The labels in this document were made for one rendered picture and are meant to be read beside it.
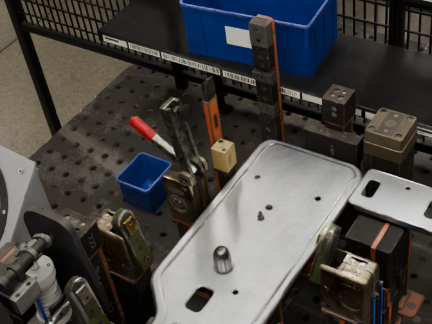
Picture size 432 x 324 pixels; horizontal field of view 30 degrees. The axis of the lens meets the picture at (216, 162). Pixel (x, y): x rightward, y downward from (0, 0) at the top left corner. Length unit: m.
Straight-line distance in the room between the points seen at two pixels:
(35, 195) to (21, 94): 1.90
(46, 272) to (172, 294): 0.22
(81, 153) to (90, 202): 0.19
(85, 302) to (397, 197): 0.59
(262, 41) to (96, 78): 2.06
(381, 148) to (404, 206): 0.13
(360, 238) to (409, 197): 0.12
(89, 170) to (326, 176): 0.76
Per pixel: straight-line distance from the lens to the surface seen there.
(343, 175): 1.54
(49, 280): 1.34
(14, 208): 1.76
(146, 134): 1.49
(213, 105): 1.50
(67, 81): 3.63
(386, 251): 1.44
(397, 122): 1.56
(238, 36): 1.74
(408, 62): 1.75
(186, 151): 1.46
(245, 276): 1.39
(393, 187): 1.52
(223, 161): 1.53
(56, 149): 2.19
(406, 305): 1.71
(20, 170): 1.75
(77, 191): 2.05
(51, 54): 3.84
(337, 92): 1.60
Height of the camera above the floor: 2.08
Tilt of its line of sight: 43 degrees down
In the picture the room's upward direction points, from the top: 10 degrees counter-clockwise
